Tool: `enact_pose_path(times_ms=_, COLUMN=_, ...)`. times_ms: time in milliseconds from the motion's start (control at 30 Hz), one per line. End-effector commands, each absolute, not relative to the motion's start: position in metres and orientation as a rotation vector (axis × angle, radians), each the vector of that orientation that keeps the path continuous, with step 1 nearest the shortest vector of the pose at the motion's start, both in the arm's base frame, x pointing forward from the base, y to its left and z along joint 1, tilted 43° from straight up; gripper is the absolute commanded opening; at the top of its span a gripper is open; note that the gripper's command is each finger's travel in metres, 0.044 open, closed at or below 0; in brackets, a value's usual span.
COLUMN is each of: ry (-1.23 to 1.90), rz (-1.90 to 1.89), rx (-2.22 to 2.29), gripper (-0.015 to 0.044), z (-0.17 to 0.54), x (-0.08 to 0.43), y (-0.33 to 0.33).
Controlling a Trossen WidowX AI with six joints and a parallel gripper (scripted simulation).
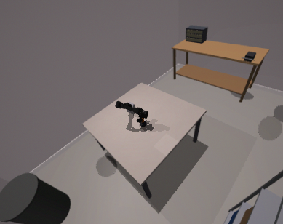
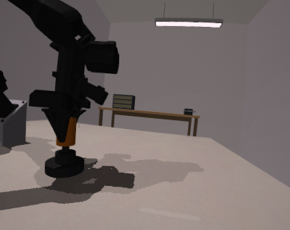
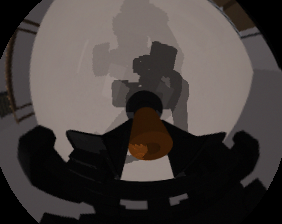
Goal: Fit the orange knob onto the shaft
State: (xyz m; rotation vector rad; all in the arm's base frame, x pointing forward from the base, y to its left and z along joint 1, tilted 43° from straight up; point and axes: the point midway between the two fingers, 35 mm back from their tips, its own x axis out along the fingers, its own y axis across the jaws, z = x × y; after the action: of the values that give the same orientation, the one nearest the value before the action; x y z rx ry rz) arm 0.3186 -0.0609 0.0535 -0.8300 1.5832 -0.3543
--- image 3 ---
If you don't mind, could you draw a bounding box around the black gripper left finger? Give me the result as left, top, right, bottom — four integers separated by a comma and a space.
65, 119, 133, 180

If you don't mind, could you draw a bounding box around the orange cylinder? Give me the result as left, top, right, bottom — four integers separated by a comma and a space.
128, 107, 173, 160

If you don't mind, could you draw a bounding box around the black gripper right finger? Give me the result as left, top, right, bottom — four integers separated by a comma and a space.
161, 120, 227, 177

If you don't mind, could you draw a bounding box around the black round pedestal with shaft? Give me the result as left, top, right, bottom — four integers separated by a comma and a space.
125, 91, 162, 119

